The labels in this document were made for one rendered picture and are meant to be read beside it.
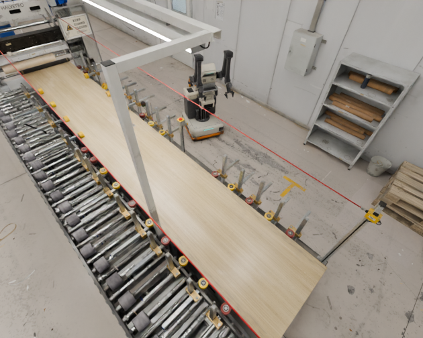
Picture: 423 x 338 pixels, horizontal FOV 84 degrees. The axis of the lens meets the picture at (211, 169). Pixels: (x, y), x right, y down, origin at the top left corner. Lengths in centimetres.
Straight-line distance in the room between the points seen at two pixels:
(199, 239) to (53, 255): 204
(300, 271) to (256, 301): 46
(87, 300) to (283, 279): 213
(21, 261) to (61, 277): 58
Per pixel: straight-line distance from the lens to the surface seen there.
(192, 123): 434
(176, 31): 176
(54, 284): 348
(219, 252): 219
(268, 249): 227
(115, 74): 120
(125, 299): 221
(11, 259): 390
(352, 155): 468
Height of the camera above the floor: 293
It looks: 49 degrees down
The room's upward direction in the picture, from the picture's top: 2 degrees clockwise
